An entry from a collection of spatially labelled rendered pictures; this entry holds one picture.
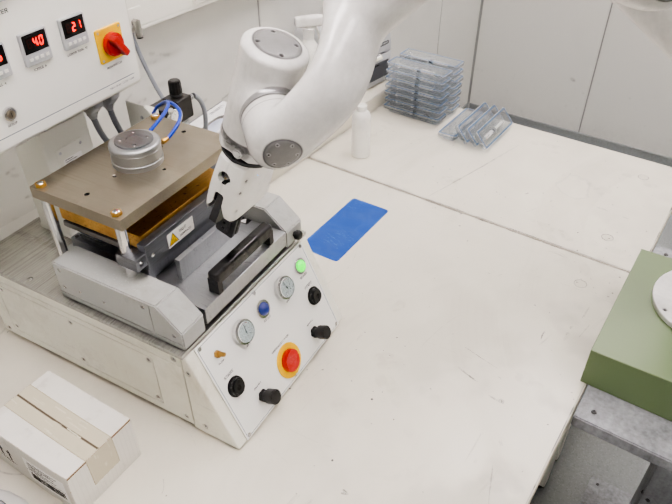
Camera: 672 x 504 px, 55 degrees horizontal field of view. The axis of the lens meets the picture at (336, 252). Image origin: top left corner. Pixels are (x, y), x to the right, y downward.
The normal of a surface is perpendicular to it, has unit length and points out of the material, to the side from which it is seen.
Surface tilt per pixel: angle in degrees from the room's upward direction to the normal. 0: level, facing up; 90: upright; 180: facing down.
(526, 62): 90
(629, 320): 4
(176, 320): 41
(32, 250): 0
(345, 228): 0
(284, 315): 65
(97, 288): 90
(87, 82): 90
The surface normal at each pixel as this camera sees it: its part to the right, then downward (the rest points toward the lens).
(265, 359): 0.79, -0.06
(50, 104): 0.87, 0.30
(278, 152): 0.14, 0.73
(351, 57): 0.72, 0.13
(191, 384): -0.48, 0.54
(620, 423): 0.00, -0.78
